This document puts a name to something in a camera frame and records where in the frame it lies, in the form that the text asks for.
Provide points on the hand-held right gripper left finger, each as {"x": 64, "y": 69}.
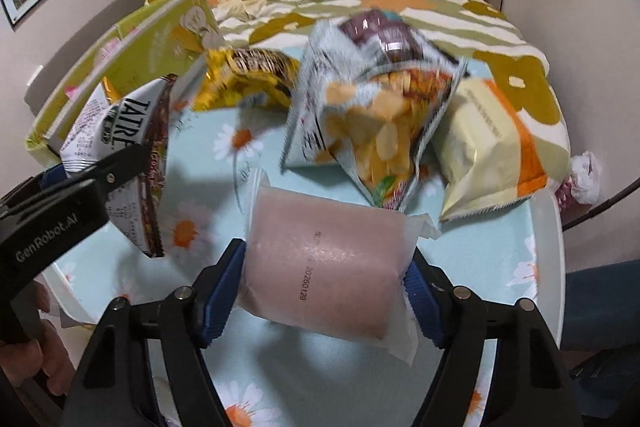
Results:
{"x": 225, "y": 302}

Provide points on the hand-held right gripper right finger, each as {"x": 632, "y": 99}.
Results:
{"x": 422, "y": 302}

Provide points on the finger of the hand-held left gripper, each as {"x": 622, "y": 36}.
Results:
{"x": 54, "y": 173}
{"x": 120, "y": 167}

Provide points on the white barcode snack packet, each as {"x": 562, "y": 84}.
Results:
{"x": 130, "y": 122}

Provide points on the pink snack packet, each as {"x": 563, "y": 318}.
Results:
{"x": 325, "y": 267}

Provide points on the yellow-green cardboard box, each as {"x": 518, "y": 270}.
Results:
{"x": 150, "y": 42}

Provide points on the person's left hand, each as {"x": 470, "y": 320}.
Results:
{"x": 50, "y": 367}

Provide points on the blue daisy tablecloth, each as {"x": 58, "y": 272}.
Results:
{"x": 210, "y": 187}

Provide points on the round white table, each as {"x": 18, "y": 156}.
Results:
{"x": 550, "y": 247}

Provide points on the gold snack packet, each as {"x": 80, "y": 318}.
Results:
{"x": 240, "y": 82}

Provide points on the cream orange snack packet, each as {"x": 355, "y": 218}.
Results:
{"x": 480, "y": 142}

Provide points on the grey chips packet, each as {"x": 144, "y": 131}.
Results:
{"x": 360, "y": 132}

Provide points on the white plastic bag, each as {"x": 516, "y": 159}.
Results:
{"x": 585, "y": 172}

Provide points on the floral striped blanket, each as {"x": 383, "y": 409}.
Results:
{"x": 525, "y": 82}

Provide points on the maroon snack packet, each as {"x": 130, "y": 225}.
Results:
{"x": 380, "y": 32}

